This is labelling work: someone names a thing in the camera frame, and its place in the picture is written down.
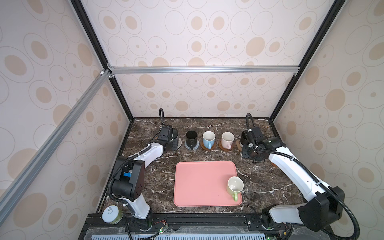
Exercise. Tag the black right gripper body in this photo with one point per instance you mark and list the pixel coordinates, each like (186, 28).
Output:
(248, 152)

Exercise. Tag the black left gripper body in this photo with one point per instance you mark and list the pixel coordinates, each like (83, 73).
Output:
(172, 144)

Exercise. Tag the brown paw shaped coaster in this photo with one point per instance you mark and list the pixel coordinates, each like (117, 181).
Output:
(239, 145)

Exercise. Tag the black mug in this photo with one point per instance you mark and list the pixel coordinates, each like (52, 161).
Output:
(244, 140)
(192, 138)

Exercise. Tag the blue grey round coaster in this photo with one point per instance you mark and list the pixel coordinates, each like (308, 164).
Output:
(192, 148)

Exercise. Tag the white pink mug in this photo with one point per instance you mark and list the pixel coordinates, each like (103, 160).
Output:
(227, 139)

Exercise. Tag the light green mug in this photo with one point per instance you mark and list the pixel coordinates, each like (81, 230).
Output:
(234, 187)

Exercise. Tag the blue mug white inside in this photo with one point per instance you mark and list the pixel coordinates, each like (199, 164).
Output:
(209, 139)

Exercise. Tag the light grey woven coaster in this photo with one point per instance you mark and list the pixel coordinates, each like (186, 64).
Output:
(179, 143)

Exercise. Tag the grey mug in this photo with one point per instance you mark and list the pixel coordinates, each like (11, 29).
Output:
(175, 134)

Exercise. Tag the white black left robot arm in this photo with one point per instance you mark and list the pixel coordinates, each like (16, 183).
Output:
(128, 191)

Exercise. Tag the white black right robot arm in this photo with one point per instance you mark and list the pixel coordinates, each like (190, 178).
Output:
(324, 204)

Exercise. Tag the pink rectangular tray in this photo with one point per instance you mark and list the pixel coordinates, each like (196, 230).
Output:
(206, 184)

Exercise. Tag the horizontal aluminium bar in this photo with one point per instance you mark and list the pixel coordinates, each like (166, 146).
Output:
(201, 70)

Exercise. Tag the diagonal aluminium bar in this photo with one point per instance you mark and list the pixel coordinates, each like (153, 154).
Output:
(20, 185)

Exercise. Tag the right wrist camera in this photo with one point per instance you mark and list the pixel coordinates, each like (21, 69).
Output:
(254, 136)

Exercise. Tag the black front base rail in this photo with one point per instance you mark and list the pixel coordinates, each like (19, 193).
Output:
(206, 226)

